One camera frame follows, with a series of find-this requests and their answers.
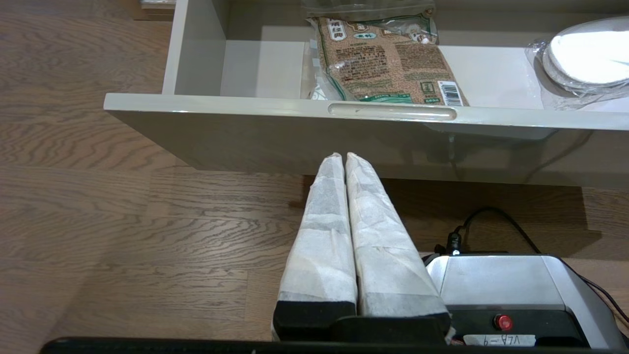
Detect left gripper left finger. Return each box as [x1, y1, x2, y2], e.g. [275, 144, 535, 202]
[273, 153, 358, 342]

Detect white paper label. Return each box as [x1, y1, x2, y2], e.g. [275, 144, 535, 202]
[463, 334, 536, 347]

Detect brown wooden baseboard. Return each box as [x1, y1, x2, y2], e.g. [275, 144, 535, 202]
[140, 0, 177, 22]

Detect black base cable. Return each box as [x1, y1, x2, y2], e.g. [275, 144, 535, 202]
[445, 206, 629, 337]

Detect brown printed snack bag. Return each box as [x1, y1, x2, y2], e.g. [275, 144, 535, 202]
[301, 0, 470, 107]

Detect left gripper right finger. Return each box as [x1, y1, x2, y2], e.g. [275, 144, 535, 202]
[345, 152, 453, 345]

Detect white slippers in plastic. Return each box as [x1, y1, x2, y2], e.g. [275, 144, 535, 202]
[525, 16, 629, 111]

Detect beige cabinet drawer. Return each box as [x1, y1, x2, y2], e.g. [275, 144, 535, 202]
[103, 0, 629, 190]

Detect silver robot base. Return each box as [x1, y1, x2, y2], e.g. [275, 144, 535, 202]
[424, 252, 627, 350]

